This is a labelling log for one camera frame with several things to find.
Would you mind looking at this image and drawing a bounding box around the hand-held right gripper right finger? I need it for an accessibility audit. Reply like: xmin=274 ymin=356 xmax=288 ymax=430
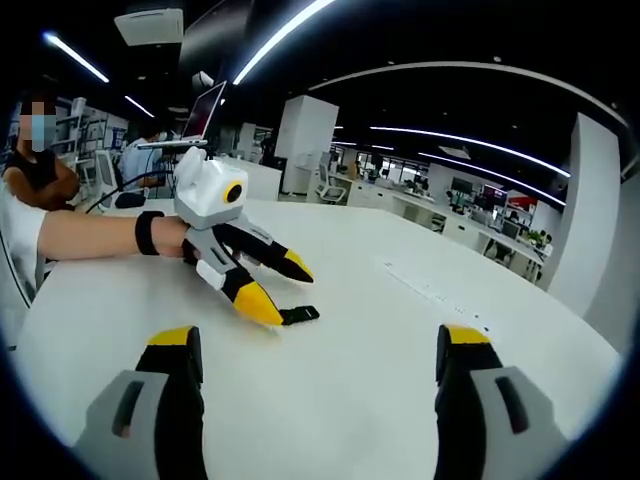
xmin=434 ymin=323 xmax=569 ymax=480

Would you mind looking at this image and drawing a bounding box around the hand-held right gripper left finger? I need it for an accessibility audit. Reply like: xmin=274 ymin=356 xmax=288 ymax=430
xmin=74 ymin=324 xmax=209 ymax=480

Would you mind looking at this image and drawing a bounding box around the person's left hand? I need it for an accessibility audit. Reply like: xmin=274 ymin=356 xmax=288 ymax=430
xmin=158 ymin=218 xmax=200 ymax=267

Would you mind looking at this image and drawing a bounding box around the silver laptop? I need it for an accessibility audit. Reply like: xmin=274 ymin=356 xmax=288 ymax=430
xmin=137 ymin=80 xmax=228 ymax=150

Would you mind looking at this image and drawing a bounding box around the white office chair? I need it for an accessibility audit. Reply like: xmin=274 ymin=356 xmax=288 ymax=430
xmin=315 ymin=164 xmax=346 ymax=204

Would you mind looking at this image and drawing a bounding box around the short ceiling light strip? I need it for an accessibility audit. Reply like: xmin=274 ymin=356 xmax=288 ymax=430
xmin=43 ymin=32 xmax=110 ymax=84
xmin=123 ymin=94 xmax=156 ymax=119

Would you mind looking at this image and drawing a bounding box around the white shelving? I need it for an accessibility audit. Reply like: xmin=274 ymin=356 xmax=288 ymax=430
xmin=52 ymin=97 xmax=114 ymax=166

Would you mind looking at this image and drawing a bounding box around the row of white desks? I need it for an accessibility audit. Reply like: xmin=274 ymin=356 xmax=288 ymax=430
xmin=344 ymin=174 xmax=546 ymax=281

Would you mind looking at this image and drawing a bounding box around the dark hanging panel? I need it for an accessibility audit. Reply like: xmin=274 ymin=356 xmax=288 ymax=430
xmin=178 ymin=0 xmax=256 ymax=76

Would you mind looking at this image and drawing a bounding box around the long ceiling light strip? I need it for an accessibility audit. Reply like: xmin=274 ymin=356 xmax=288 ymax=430
xmin=232 ymin=0 xmax=336 ymax=86

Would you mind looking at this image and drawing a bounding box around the white ceiling air conditioner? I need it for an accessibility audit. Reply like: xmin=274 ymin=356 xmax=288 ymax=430
xmin=113 ymin=7 xmax=187 ymax=47

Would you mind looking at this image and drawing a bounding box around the white ceiling conduit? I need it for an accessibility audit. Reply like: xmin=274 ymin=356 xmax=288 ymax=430
xmin=307 ymin=62 xmax=629 ymax=131

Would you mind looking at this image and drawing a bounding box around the black wrist strap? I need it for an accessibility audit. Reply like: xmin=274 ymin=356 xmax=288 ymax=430
xmin=134 ymin=210 xmax=166 ymax=257

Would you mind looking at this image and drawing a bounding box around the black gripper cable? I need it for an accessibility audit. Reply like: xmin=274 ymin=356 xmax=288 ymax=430
xmin=84 ymin=169 xmax=179 ymax=216

